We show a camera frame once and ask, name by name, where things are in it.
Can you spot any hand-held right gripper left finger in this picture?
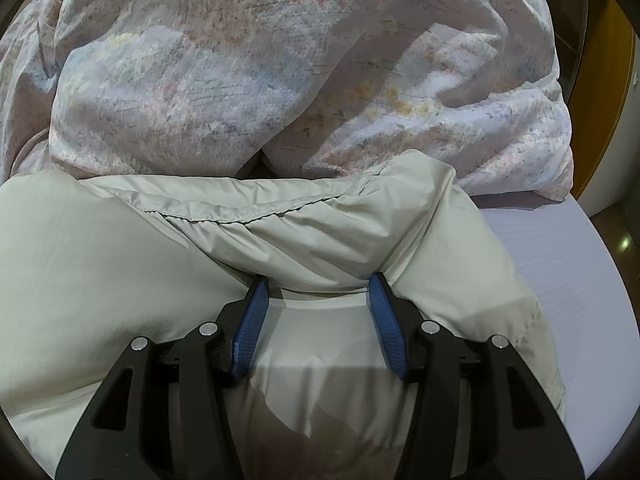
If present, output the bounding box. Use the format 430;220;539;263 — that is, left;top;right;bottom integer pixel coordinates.
54;277;271;480

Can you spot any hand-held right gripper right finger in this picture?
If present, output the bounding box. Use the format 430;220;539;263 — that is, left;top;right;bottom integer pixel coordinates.
367;272;585;480

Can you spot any beige puffer jacket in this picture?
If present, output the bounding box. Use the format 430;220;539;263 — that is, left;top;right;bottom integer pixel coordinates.
0;149;568;480

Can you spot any lavender bed sheet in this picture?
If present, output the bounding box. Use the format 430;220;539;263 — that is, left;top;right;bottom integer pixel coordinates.
470;192;640;480

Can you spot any floral pastel quilt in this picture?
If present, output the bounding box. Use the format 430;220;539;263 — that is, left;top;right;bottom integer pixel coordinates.
0;0;575;201

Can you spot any dark glass door cabinet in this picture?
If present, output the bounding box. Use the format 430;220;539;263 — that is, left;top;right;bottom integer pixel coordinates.
537;0;640;201

